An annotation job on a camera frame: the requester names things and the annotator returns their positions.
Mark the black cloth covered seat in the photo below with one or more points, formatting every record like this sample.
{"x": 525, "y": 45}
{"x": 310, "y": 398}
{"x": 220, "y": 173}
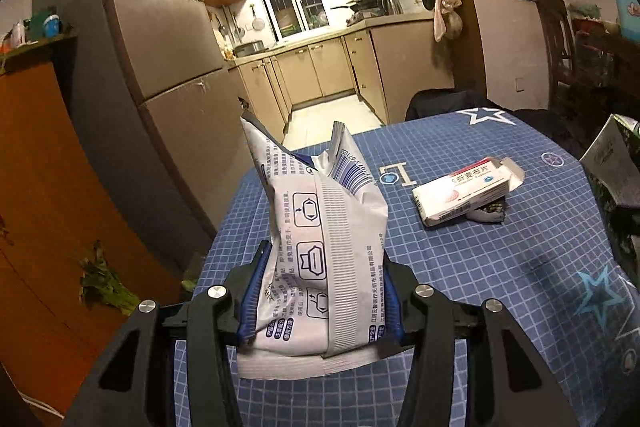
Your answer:
{"x": 428, "y": 103}

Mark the small dark crushed carton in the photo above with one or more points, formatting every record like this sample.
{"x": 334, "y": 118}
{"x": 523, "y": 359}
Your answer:
{"x": 491, "y": 213}

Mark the dark wooden dining table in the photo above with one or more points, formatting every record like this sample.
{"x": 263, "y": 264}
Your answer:
{"x": 605, "y": 59}

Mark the wooden chair by wall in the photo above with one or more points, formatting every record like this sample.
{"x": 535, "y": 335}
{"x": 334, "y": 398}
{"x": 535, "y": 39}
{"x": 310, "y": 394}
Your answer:
{"x": 560, "y": 45}

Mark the beige kitchen cabinets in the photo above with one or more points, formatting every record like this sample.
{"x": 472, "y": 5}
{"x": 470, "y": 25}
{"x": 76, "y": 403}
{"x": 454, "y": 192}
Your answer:
{"x": 383, "y": 60}

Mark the orange wooden cabinet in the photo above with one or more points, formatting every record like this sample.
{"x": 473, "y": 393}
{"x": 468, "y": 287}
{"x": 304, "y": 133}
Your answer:
{"x": 53, "y": 210}

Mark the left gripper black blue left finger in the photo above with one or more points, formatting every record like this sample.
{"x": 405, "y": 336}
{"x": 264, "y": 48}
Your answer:
{"x": 222, "y": 316}

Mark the blue star grid tablecloth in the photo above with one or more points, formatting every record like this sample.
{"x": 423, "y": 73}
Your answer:
{"x": 550, "y": 263}

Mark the white red medicine box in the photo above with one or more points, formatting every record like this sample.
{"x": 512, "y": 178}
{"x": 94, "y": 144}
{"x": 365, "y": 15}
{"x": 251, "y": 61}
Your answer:
{"x": 467, "y": 189}

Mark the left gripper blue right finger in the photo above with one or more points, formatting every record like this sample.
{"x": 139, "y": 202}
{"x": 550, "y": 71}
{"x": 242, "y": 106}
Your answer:
{"x": 418, "y": 316}

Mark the green vegetable bunch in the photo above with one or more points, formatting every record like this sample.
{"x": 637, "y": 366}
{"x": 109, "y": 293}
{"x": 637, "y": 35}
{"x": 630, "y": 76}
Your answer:
{"x": 99, "y": 283}

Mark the grey refrigerator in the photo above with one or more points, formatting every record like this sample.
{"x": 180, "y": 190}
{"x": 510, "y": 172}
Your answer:
{"x": 158, "y": 117}

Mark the white blue mask packet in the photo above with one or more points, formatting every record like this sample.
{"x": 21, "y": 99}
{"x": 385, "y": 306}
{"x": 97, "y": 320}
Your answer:
{"x": 320, "y": 305}

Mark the light blue thermos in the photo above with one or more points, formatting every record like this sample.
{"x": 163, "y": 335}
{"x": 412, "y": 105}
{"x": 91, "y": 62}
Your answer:
{"x": 628, "y": 17}

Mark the hanging pink cloth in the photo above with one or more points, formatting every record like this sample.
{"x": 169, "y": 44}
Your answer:
{"x": 447, "y": 22}

